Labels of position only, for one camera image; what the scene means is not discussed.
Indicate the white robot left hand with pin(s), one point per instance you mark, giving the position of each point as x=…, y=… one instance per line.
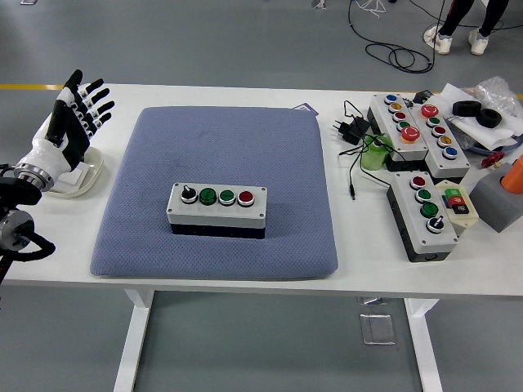
x=49, y=155

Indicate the four-button grey control box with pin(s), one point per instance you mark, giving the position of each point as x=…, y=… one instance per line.
x=220, y=214
x=437, y=241

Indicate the five-button grey control box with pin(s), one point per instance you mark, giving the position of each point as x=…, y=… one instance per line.
x=453, y=163
x=412, y=152

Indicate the cream tray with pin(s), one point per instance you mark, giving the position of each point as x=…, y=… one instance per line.
x=95, y=173

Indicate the blue-grey padded mat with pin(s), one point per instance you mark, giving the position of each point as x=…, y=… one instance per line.
x=245, y=143

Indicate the white table leg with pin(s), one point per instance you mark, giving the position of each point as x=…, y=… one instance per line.
x=423, y=347
x=135, y=339

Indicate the purple-edged white card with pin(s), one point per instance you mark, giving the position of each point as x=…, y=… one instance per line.
x=304, y=108

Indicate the green plastic cup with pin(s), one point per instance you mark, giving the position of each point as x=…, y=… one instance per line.
x=372, y=157

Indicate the clear floor plate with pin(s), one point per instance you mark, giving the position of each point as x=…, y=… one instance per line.
x=378, y=328

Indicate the small black device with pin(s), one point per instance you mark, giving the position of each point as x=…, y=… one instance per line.
x=423, y=97

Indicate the person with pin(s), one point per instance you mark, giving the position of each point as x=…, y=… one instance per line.
x=453, y=16

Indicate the white paper sheet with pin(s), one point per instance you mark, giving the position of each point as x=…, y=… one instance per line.
x=490, y=136

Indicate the grey block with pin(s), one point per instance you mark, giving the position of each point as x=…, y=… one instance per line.
x=494, y=200

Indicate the clear bubble wrap bag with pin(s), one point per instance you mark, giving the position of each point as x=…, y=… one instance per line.
x=500, y=92

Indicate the orange cylinder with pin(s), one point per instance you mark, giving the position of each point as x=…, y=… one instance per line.
x=515, y=175

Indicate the white wall switch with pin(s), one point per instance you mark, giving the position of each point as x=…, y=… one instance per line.
x=77, y=177

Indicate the cream three-button switch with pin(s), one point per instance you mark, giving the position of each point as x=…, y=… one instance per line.
x=455, y=202

